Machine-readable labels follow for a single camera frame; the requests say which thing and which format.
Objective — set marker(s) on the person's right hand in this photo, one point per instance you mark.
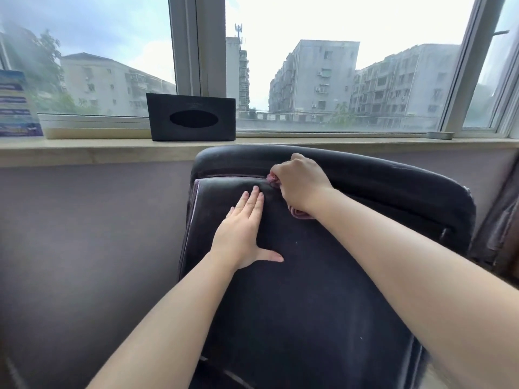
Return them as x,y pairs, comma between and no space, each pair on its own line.
304,184

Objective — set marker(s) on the person's left hand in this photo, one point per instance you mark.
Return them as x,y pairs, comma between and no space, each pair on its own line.
239,239

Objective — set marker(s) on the pink cleaning cloth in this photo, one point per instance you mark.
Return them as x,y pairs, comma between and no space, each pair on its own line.
300,214

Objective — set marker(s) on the black leather chair backrest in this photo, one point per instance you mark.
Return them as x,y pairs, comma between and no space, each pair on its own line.
304,299

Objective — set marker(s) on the person's left forearm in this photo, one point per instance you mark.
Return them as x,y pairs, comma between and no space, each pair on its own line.
162,328

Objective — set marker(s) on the person's right forearm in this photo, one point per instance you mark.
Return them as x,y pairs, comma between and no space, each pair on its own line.
425,279

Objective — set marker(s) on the tall grey apartment building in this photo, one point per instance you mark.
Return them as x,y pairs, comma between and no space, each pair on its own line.
324,72

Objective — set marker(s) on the grey building with antenna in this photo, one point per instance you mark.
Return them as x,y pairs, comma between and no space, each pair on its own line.
233,72

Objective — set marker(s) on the wide grey apartment building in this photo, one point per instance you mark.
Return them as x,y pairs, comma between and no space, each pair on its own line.
405,85

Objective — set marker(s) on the black tissue box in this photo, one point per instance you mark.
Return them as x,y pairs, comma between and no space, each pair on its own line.
162,113

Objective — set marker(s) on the beige window sill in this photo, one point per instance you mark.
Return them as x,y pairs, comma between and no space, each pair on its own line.
81,151

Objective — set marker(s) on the brown curtain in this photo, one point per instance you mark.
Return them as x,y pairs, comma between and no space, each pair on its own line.
498,230

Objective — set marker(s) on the grey building roof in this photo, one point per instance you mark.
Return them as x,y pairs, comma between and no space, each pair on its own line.
109,85

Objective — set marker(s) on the green tree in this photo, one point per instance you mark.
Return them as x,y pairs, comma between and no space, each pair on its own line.
48,72

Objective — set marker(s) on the blue yellow notice card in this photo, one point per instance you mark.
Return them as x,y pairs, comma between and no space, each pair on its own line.
18,105

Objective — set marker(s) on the grey window frame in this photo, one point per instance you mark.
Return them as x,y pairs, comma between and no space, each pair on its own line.
202,44

